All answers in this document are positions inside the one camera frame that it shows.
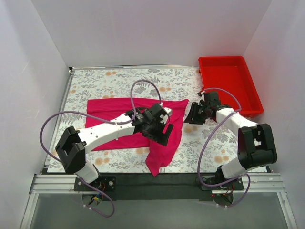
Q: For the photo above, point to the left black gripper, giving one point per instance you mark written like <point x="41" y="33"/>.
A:
<point x="157" y="133"/>

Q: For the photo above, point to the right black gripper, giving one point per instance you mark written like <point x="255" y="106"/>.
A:
<point x="195" y="112"/>

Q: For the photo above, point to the magenta t shirt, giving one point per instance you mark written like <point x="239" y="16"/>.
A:
<point x="159" y="155"/>

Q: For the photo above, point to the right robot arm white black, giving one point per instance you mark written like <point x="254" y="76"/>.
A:
<point x="255" y="142"/>

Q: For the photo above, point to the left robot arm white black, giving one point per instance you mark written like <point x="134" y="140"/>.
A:
<point x="74" y="144"/>

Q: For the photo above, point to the red plastic bin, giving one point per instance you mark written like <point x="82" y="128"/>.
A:
<point x="231" y="74"/>

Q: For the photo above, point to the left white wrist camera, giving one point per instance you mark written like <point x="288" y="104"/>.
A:
<point x="165" y="118"/>

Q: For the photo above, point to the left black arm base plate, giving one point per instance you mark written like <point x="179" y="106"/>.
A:
<point x="104" y="183"/>

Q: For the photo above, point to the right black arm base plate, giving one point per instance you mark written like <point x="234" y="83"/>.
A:
<point x="209" y="183"/>

